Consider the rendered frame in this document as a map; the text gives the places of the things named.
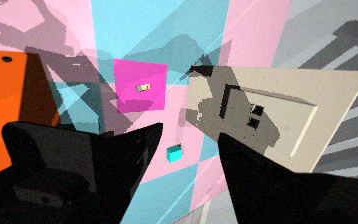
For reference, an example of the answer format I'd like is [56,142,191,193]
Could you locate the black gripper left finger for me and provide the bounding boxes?
[1,121,163,224]

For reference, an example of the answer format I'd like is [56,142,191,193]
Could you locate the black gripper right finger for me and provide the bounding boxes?
[218,132,358,224]

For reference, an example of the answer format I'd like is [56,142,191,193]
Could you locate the small cyan block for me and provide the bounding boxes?
[167,145,182,163]

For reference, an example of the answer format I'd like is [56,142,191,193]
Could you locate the translucent magenta square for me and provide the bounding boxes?
[113,59,167,113]

